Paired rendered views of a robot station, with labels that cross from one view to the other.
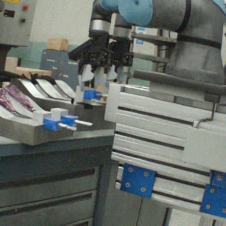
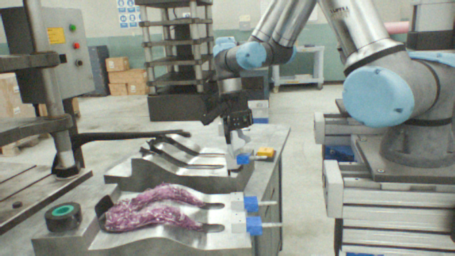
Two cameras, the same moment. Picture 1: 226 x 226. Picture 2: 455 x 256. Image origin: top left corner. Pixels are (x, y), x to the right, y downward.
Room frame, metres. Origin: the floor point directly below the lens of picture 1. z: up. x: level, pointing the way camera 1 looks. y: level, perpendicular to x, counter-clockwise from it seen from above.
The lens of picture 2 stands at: (0.42, 0.44, 1.34)
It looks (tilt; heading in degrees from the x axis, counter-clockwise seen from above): 17 degrees down; 342
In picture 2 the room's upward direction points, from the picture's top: 4 degrees counter-clockwise
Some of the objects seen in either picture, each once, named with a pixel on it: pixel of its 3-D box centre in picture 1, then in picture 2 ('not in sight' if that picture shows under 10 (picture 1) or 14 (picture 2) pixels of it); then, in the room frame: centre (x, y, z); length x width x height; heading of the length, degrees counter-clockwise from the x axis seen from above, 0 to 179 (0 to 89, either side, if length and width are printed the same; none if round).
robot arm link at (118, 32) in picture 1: (122, 33); not in sight; (1.68, 0.01, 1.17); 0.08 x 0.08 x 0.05
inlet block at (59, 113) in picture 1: (72, 121); (254, 204); (1.19, 0.12, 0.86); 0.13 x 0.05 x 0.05; 71
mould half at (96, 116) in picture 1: (50, 99); (181, 162); (1.56, 0.25, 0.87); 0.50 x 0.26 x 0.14; 54
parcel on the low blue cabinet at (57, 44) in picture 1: (57, 44); not in sight; (8.80, 1.46, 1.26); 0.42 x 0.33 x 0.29; 63
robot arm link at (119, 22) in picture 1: (125, 16); (226, 51); (1.67, 0.01, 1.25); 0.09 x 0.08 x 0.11; 70
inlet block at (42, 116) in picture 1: (55, 124); (257, 225); (1.09, 0.15, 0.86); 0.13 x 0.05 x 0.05; 71
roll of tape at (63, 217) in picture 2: not in sight; (63, 216); (1.22, 0.60, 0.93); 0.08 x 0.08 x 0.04
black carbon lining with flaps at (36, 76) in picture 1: (53, 87); (182, 151); (1.55, 0.25, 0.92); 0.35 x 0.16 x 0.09; 54
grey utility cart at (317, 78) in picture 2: not in sight; (294, 67); (6.43, -3.06, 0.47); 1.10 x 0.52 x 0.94; 71
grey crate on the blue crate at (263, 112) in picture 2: not in sight; (245, 110); (4.37, -1.12, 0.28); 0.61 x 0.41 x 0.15; 63
